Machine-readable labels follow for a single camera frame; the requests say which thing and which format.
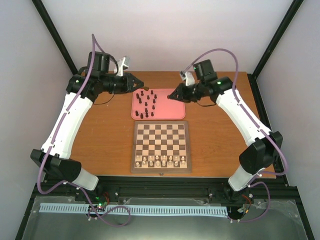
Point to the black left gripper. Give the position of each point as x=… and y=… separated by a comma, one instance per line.
x=130, y=79

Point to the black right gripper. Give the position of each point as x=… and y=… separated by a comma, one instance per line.
x=179, y=91

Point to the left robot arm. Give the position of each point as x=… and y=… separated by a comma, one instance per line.
x=53, y=158

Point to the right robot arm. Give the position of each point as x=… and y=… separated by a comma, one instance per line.
x=263, y=145

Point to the light king chess piece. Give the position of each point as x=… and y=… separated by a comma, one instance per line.
x=164, y=161

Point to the light queen chess piece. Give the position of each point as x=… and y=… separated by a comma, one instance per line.
x=158, y=163

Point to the pink plastic tray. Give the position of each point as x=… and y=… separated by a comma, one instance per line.
x=165, y=109

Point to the wooden chessboard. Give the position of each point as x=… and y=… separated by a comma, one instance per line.
x=169, y=138

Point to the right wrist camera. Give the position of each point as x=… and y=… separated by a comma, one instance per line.
x=187, y=78

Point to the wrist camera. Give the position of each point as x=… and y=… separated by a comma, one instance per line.
x=187, y=78
x=121, y=65

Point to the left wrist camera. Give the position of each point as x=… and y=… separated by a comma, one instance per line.
x=121, y=65

